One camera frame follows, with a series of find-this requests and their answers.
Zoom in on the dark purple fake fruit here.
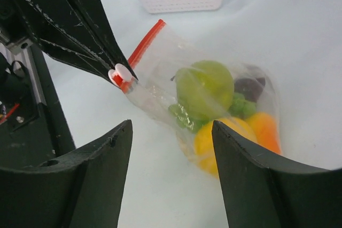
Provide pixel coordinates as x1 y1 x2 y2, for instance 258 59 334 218
234 65 266 103

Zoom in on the clear zip top bag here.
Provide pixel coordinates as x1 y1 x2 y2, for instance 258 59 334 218
108 20 282 177

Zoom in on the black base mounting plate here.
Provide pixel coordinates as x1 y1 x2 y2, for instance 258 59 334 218
1 45 75 169

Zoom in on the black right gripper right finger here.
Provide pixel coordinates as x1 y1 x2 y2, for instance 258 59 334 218
212 121 341 227

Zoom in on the orange fake peach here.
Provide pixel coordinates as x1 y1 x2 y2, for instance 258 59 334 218
245 112 282 155

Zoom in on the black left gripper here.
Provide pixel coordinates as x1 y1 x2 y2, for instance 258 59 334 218
1 0 110 80

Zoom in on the yellow fake lemon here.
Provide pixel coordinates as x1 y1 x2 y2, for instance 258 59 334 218
193 117 258 178

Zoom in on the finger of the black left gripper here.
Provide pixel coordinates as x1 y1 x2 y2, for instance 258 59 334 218
67 0 136 77

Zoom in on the light green fake pear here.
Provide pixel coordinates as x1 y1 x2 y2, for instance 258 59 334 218
175 60 234 119

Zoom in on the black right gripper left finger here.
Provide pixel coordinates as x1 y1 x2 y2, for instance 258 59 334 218
1 120 133 227

